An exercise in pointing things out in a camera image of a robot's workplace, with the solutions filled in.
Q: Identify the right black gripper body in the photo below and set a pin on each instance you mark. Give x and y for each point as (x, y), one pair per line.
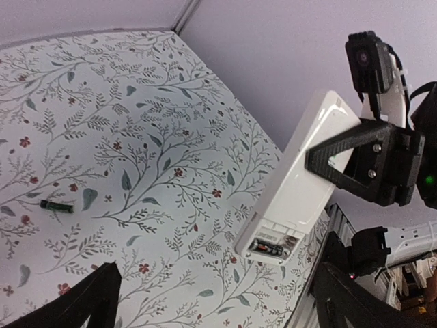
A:
(401, 168)

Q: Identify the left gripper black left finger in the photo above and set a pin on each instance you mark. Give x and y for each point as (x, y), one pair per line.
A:
(50, 302)

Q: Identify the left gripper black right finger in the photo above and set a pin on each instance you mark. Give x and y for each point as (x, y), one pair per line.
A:
(344, 303)

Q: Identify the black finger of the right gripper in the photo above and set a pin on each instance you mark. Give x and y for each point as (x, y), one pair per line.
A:
(357, 160)

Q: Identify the white remote control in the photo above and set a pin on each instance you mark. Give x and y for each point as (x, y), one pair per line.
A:
(294, 198)

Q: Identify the black battery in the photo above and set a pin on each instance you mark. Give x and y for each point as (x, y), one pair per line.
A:
(56, 207)
(268, 249)

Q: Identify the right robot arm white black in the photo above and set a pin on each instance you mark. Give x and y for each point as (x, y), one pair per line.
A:
(398, 235)

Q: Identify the floral patterned table mat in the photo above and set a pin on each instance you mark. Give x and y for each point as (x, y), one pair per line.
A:
(162, 165)

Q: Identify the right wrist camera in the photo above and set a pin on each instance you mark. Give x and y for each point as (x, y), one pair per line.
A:
(378, 78)

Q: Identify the right aluminium frame post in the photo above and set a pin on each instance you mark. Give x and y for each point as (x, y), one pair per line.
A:
(185, 15)

